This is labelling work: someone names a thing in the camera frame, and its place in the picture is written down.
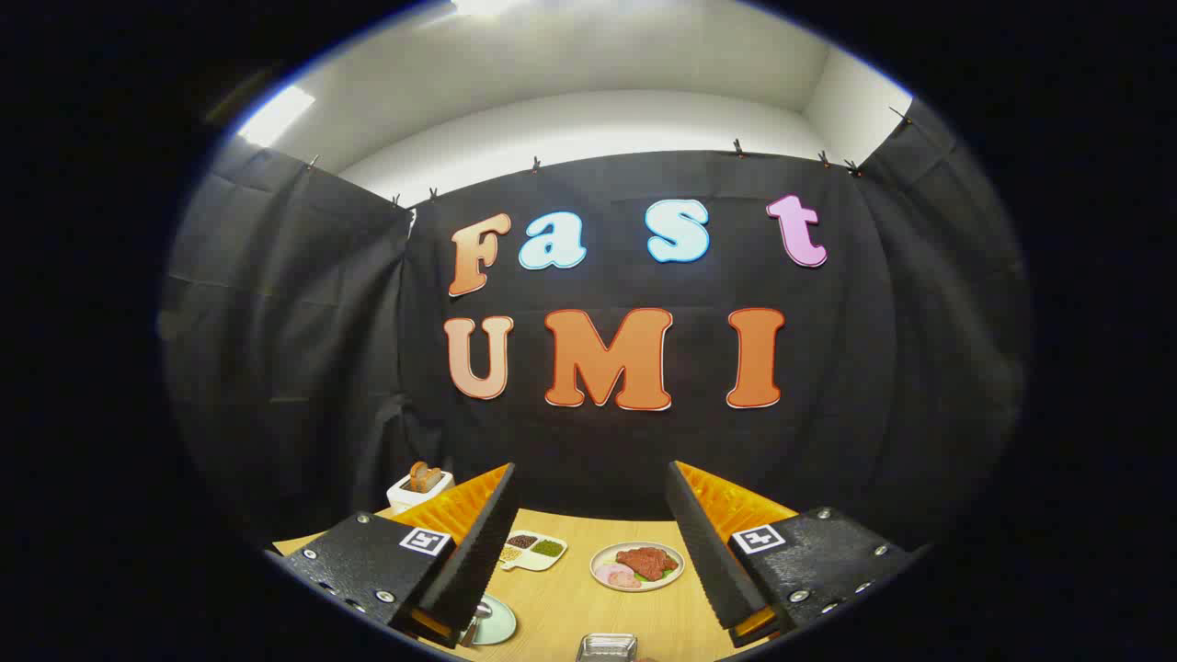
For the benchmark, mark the brown bread slices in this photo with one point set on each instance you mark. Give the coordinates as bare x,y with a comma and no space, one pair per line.
423,478

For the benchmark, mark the pile of dark beans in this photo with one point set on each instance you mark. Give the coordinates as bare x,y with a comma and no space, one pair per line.
522,541

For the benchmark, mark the red ham slice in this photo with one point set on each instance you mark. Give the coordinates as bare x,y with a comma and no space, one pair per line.
627,581

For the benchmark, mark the pale pink ham slice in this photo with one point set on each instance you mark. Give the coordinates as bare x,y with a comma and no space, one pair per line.
609,572

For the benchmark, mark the pile of yellow beans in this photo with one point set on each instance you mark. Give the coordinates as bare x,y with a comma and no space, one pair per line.
508,553

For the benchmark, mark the cream round food plate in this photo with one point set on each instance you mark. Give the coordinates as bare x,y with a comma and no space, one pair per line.
602,556

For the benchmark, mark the perforated metal basket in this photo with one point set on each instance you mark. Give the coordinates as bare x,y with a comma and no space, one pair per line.
607,648

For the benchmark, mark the light blue round plate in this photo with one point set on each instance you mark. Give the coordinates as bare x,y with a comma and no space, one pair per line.
498,625

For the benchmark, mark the white toaster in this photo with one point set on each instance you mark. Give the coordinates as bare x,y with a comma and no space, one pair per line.
409,497

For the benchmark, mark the white divided dish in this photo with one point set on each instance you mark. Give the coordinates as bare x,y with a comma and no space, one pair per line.
531,560

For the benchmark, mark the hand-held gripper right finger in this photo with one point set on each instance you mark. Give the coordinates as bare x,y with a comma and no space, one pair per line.
703,552

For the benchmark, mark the brown meat steak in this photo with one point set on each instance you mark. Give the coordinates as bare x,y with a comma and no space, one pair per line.
645,561

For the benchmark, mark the ceiling light panel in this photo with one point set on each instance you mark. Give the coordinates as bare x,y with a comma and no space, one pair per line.
276,115

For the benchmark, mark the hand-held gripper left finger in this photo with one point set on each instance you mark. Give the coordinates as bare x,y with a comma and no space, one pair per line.
478,552

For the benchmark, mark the pile of green beans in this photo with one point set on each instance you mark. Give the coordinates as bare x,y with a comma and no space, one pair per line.
548,548

